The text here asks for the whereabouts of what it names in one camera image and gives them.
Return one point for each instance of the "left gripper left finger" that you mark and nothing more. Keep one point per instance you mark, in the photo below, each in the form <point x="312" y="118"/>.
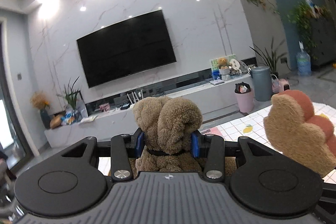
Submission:
<point x="125" y="149"/>

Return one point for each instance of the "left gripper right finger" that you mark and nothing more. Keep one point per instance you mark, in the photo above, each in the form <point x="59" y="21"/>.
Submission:
<point x="211" y="148"/>

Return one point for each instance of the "brown plush scrunchie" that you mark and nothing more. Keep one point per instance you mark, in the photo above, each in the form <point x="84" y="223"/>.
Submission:
<point x="168" y="137"/>

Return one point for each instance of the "brown toast shaped sponge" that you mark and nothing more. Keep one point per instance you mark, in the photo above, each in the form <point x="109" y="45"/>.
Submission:
<point x="293" y="128"/>

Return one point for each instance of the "checkered lemon tablecloth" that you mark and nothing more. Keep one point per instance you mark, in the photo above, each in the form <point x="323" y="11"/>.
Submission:
<point x="251" y="126"/>

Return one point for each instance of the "white marble tv console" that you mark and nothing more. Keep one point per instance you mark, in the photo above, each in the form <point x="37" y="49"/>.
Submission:
<point x="209" y="98"/>

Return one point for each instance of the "white wifi router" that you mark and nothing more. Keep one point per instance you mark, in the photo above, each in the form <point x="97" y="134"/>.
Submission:
<point x="134" y="97"/>

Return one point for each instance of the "pink waste bin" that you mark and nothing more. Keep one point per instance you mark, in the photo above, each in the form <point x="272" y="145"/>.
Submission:
<point x="245" y="101"/>

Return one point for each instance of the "green potted plant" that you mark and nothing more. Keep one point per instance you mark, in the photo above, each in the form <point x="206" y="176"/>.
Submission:
<point x="70" y="94"/>

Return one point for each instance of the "small teddy bear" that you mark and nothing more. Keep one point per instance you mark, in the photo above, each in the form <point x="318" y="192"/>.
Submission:
<point x="222" y="63"/>

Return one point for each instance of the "grey trash can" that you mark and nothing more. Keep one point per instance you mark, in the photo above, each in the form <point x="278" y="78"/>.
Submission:
<point x="262" y="83"/>

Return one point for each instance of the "pink small heater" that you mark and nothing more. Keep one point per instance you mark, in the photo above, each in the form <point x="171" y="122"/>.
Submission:
<point x="279" y="85"/>

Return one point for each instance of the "vase with yellow flowers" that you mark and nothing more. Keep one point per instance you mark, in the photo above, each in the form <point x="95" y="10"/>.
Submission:
<point x="39" y="101"/>

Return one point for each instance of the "tall leafy floor plant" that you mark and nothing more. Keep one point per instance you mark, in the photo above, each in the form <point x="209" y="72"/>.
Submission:
<point x="272" y="57"/>

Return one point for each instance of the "blue water jug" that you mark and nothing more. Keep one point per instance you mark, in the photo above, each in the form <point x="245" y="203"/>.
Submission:
<point x="303" y="61"/>

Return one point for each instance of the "black wall television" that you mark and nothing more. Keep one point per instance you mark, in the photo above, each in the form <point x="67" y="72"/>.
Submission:
<point x="125" y="48"/>

